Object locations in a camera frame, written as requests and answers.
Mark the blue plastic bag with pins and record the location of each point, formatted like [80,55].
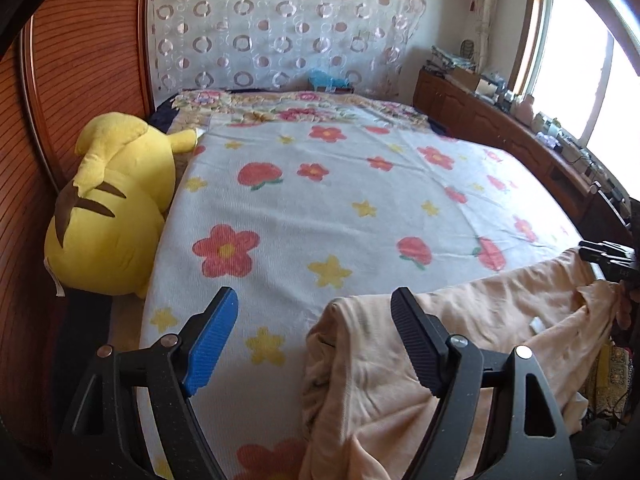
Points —
[325,80]

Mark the person's right hand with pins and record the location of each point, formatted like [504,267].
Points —
[624,307]

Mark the sheer circle-patterned curtain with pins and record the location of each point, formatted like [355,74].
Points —
[280,25]

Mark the long wooden cabinet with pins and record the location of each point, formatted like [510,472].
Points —
[480,115]

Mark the white red-flower bed sheet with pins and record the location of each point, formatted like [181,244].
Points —
[300,210]

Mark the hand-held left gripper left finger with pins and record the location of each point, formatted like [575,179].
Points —
[212,345]

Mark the cardboard box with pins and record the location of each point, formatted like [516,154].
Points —
[462,77]

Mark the beige printed t-shirt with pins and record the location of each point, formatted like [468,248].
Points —
[380,375]

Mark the stack of papers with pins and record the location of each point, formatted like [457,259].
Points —
[447,59]

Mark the patterned yellow cloth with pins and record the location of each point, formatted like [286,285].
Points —
[607,370]

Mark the white plastic jug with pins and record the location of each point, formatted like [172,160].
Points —
[525,109]

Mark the small white box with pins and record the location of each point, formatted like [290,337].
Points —
[487,86]

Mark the wooden louvred wardrobe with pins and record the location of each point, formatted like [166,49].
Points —
[85,60]

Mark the window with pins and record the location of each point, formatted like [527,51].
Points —
[575,60]

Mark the white crumpled cloth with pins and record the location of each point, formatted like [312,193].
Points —
[546,140]

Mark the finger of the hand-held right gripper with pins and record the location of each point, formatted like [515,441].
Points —
[612,259]
[607,248]

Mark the beige window curtain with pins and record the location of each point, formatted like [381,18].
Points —
[484,15]

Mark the yellow plush toy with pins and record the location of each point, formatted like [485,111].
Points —
[110,210]

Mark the pink floral quilt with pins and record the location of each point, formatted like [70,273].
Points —
[300,110]

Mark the dark oval ornament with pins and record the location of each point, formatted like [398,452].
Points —
[467,49]

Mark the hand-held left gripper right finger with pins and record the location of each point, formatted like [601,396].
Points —
[415,340]

